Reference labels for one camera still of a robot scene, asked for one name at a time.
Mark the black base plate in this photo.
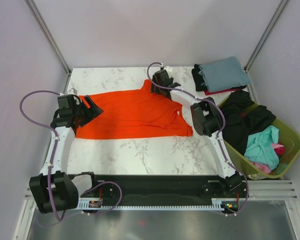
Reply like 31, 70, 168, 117
82, 175, 248, 206

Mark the right aluminium frame post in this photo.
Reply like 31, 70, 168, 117
244, 0, 290, 73

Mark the aluminium rail bar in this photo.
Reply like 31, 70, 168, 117
23, 178, 298, 201

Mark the black folded t shirt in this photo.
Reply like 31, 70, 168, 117
191, 64, 208, 92

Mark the pink garment in bin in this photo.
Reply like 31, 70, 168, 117
252, 143, 285, 174

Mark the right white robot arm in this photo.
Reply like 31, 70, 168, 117
150, 69, 242, 197

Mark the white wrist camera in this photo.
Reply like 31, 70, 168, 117
66, 87, 78, 95
160, 66, 173, 76

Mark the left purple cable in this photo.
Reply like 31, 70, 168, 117
19, 90, 123, 222

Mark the purple cable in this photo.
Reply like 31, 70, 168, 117
19, 90, 123, 222
147, 62, 251, 217

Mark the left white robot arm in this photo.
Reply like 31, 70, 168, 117
29, 94, 103, 214

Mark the aluminium frame post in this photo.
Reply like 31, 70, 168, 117
24, 0, 72, 76
244, 0, 290, 73

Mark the left aluminium frame post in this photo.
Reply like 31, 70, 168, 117
24, 0, 72, 76

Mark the red folded t shirt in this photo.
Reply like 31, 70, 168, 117
203, 85, 247, 96

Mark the grey-blue folded t shirt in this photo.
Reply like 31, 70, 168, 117
198, 56, 251, 93

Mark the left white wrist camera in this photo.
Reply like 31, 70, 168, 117
66, 87, 78, 95

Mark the teal t shirt in bin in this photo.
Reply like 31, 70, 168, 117
243, 125, 279, 170

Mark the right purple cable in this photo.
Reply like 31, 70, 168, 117
147, 62, 251, 217

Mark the green plastic bin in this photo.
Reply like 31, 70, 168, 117
225, 118, 300, 180

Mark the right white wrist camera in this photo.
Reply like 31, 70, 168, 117
160, 66, 173, 76

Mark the white slotted cable duct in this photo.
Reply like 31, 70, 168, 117
75, 198, 225, 211

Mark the orange t shirt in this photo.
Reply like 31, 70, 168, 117
75, 79, 193, 140

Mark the black t shirt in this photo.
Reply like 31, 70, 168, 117
220, 90, 277, 155
191, 64, 208, 92

